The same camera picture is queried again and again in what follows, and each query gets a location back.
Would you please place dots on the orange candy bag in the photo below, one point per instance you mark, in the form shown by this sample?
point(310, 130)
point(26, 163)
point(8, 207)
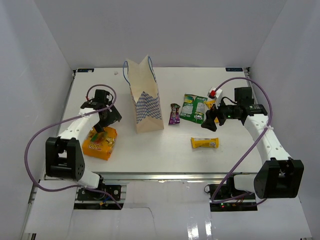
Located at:
point(100, 145)

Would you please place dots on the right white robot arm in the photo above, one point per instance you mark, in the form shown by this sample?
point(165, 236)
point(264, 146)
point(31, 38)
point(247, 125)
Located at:
point(280, 175)

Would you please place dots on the yellow snack bar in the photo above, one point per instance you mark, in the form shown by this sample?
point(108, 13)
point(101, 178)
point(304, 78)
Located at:
point(204, 142)

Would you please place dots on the purple m&m packet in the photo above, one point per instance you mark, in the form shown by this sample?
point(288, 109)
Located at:
point(174, 114)

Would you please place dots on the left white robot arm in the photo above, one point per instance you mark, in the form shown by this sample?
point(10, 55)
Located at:
point(64, 157)

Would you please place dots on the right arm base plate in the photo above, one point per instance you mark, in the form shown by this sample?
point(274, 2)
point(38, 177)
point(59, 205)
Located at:
point(241, 204)

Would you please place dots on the yellow m&m packet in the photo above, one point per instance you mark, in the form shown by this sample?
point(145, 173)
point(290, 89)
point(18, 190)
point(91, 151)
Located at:
point(211, 105)

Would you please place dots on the green snack bag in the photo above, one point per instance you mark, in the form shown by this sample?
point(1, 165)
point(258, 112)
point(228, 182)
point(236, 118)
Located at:
point(193, 108)

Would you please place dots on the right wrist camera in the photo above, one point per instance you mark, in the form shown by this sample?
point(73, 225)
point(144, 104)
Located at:
point(215, 94)

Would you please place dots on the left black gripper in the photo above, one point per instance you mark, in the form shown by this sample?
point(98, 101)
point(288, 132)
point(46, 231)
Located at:
point(113, 116)

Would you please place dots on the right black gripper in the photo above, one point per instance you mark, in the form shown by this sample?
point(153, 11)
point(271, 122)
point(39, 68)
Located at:
point(209, 123)

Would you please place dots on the aluminium front rail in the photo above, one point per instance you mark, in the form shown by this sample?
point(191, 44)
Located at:
point(161, 176)

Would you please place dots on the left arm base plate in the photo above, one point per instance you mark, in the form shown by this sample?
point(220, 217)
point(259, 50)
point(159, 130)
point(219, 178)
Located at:
point(87, 195)

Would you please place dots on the paper bag blue checkered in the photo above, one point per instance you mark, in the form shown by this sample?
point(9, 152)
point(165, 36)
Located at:
point(145, 95)

